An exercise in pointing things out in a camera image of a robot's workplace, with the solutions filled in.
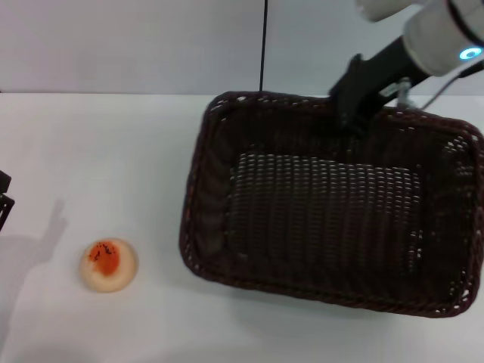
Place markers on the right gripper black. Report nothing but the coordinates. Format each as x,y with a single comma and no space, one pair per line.
389,70

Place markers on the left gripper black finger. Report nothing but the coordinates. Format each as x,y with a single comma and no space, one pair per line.
4,204

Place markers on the dark brown woven basket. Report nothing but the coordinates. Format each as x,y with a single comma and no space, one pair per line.
325,211

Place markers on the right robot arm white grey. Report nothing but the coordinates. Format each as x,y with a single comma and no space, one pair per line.
435,34

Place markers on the round bun with orange topping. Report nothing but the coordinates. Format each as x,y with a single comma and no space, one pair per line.
109,264

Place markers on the silver metal wrist bracket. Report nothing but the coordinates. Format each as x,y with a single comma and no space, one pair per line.
401,92

